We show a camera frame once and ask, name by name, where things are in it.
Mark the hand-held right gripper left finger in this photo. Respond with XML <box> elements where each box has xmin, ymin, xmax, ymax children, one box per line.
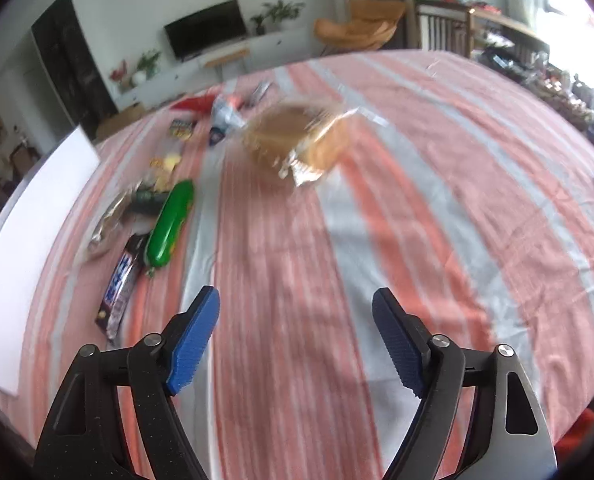
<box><xmin>34</xmin><ymin>285</ymin><xmax>222</xmax><ymax>480</ymax></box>

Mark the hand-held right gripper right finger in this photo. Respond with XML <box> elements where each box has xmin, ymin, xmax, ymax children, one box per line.
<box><xmin>372</xmin><ymin>287</ymin><xmax>558</xmax><ymax>480</ymax></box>

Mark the dark chocolate bar wrapper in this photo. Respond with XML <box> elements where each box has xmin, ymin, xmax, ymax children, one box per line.
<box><xmin>95</xmin><ymin>232</ymin><xmax>150</xmax><ymax>346</ymax></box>

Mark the green sausage-shaped snack packet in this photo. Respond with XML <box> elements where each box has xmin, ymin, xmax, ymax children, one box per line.
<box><xmin>144</xmin><ymin>179</ymin><xmax>196</xmax><ymax>278</ymax></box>

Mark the silver foil snack wrapper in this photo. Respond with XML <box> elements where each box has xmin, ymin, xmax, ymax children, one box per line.
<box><xmin>84</xmin><ymin>185</ymin><xmax>142</xmax><ymax>261</ymax></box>

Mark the clear bag of yellow chips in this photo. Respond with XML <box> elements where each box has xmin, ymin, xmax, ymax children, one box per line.
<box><xmin>129</xmin><ymin>119</ymin><xmax>198</xmax><ymax>217</ymax></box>

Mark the blue and white snack packet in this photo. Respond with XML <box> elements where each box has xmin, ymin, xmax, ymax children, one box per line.
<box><xmin>208</xmin><ymin>92</ymin><xmax>246</xmax><ymax>147</ymax></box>

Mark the striped tablecloth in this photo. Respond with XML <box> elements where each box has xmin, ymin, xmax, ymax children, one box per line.
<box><xmin>17</xmin><ymin>49</ymin><xmax>594</xmax><ymax>480</ymax></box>

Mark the orange fleece cloth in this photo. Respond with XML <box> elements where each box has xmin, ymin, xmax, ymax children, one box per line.
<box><xmin>554</xmin><ymin>407</ymin><xmax>594</xmax><ymax>456</ymax></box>

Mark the bread loaf in clear bag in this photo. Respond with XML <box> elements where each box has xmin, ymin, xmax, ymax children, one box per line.
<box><xmin>242</xmin><ymin>102</ymin><xmax>390</xmax><ymax>188</ymax></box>

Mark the red snack packet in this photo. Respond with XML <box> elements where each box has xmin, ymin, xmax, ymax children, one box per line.
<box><xmin>169</xmin><ymin>94</ymin><xmax>220</xmax><ymax>118</ymax></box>

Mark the white television cabinet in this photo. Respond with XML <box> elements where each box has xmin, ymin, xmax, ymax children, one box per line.
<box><xmin>109</xmin><ymin>27</ymin><xmax>328</xmax><ymax>107</ymax></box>

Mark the red flower bouquet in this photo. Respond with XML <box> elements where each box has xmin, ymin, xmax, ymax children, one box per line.
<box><xmin>109</xmin><ymin>60</ymin><xmax>131</xmax><ymax>92</ymax></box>

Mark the leafy plant in white vase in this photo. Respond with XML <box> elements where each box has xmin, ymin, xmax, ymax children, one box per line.
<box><xmin>132</xmin><ymin>50</ymin><xmax>162</xmax><ymax>86</ymax></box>

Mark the small wooden stool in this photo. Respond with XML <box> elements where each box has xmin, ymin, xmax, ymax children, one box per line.
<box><xmin>199</xmin><ymin>47</ymin><xmax>252</xmax><ymax>81</ymax></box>

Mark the clutter of household things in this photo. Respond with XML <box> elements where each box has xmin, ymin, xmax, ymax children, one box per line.
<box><xmin>477</xmin><ymin>35</ymin><xmax>594</xmax><ymax>131</ymax></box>

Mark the black tall cabinet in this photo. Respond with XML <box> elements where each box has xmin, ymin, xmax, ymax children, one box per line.
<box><xmin>31</xmin><ymin>0</ymin><xmax>120</xmax><ymax>141</ymax></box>

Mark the black flat television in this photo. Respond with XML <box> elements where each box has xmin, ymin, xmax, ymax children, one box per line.
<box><xmin>164</xmin><ymin>0</ymin><xmax>248</xmax><ymax>63</ymax></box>

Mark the orange lounge chair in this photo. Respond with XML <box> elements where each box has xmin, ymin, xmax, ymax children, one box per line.
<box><xmin>313</xmin><ymin>0</ymin><xmax>408</xmax><ymax>53</ymax></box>

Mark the wooden slatted side table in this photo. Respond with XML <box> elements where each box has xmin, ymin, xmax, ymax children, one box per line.
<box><xmin>414</xmin><ymin>0</ymin><xmax>552</xmax><ymax>61</ymax></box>

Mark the large green potted plant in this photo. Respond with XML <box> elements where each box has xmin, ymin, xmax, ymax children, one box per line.
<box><xmin>264</xmin><ymin>0</ymin><xmax>306</xmax><ymax>31</ymax></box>

